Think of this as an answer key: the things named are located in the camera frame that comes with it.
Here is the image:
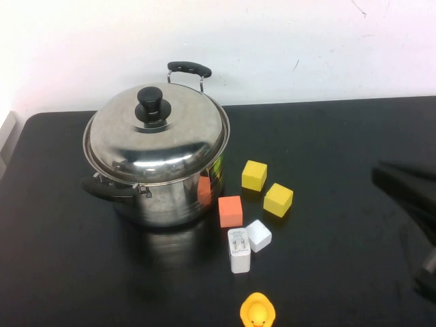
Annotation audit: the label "steel lid with black knob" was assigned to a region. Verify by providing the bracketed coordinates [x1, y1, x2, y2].
[83, 82, 230, 187]

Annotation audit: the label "white plug charger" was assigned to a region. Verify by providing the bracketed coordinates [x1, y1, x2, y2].
[227, 227, 253, 275]

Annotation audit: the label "grey panel at wall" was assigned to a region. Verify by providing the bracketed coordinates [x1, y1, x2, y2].
[0, 110, 17, 180]

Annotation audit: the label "white cube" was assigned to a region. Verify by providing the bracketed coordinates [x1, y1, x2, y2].
[245, 219, 273, 253]

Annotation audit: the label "stainless steel pot black handles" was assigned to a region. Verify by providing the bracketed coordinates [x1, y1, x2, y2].
[80, 61, 231, 228]

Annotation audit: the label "yellow rubber duck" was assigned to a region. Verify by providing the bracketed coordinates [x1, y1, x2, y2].
[240, 292, 277, 327]

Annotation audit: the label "yellow cube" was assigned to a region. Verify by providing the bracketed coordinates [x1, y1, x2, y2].
[263, 183, 294, 218]
[241, 159, 268, 191]

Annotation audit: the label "orange cube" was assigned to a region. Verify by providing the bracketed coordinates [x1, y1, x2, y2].
[217, 196, 244, 228]

